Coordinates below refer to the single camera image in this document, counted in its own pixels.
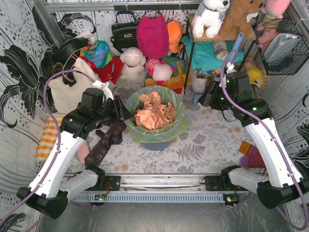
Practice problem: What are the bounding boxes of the crumpled brown paper trash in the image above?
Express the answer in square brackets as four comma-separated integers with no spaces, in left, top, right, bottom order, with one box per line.
[134,91,176,130]

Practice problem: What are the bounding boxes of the colourful scarf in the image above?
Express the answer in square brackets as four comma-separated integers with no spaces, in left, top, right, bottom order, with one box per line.
[80,40,113,69]

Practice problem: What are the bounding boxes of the rainbow striped cloth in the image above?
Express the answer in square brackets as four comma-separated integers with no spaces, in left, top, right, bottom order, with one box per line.
[144,56,186,94]

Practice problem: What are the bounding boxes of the brown teddy bear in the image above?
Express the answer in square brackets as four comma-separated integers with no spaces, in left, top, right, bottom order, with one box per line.
[219,0,265,36]

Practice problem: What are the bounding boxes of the pink plush toy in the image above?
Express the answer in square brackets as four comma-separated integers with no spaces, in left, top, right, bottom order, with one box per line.
[258,0,291,29]

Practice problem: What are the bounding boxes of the teal cloth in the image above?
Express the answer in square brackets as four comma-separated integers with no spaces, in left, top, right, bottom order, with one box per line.
[182,36,244,72]

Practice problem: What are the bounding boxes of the black leather handbag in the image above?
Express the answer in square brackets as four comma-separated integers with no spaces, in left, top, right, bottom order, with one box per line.
[110,11,139,53]

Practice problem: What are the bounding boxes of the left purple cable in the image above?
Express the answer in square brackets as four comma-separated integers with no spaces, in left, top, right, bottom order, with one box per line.
[0,70,102,225]

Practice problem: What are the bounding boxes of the pink fuzzy sock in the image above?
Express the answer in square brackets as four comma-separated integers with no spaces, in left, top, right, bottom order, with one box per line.
[77,140,90,165]

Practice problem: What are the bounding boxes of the white plush dog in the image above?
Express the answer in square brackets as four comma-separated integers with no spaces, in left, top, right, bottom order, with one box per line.
[192,0,230,38]

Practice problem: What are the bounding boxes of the metal base rail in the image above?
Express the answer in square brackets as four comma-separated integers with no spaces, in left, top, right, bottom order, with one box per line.
[55,173,252,203]

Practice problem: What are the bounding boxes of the colourful striped sock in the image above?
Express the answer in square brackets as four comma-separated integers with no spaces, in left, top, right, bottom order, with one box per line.
[239,141,266,168]

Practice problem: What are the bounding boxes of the red garment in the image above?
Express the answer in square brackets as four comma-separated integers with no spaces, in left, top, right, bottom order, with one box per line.
[93,56,124,85]

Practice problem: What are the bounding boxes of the orange plush toy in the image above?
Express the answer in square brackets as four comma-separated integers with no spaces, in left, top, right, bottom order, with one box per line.
[167,21,182,53]

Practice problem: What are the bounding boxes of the cream canvas tote bag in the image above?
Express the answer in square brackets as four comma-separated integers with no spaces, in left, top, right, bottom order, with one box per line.
[48,72,93,114]

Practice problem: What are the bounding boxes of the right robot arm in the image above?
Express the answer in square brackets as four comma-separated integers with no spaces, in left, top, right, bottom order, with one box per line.
[198,72,309,209]

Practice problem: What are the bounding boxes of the yellow plush toy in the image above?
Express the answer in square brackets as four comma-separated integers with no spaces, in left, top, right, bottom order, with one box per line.
[243,59,262,87]

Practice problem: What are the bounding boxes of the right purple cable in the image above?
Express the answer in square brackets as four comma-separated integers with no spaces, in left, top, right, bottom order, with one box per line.
[220,49,309,230]

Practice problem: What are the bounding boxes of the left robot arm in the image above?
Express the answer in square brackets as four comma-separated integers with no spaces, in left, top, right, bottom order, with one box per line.
[17,88,133,219]

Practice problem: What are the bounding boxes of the green plastic trash bag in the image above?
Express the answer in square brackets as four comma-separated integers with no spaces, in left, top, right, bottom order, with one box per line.
[126,86,187,143]

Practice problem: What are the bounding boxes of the white fluffy plush toy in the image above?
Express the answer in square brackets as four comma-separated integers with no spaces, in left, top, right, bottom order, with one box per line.
[120,47,146,80]

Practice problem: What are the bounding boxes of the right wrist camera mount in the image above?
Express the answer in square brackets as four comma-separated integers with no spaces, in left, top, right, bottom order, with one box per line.
[225,62,237,74]

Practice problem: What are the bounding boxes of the blue trash bin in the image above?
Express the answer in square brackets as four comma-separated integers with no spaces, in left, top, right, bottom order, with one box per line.
[140,140,173,151]

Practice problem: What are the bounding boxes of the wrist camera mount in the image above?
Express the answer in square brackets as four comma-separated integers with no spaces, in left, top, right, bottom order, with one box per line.
[92,80,114,100]
[225,62,237,74]

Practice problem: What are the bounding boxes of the black hat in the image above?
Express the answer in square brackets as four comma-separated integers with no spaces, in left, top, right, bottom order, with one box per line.
[53,38,89,64]

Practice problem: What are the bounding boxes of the pink white striped plush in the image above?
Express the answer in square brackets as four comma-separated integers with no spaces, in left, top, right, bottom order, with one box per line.
[145,58,176,85]

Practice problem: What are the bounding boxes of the dark patterned necktie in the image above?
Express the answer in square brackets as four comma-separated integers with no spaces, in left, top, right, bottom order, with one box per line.
[84,122,126,168]

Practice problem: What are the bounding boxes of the purple cable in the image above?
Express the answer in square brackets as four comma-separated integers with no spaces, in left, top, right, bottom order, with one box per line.
[220,49,309,230]
[0,70,102,225]

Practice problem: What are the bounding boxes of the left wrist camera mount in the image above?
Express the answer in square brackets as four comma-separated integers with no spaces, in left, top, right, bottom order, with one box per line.
[92,80,114,100]

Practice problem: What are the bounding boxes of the silver pouch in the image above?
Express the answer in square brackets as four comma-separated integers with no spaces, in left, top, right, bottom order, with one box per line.
[264,33,301,63]

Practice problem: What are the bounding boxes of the black wire basket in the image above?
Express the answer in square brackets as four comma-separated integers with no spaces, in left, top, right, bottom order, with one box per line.
[252,12,309,75]

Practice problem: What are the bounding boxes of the orange white checkered towel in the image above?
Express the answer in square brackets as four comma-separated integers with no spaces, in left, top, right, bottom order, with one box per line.
[36,116,57,162]

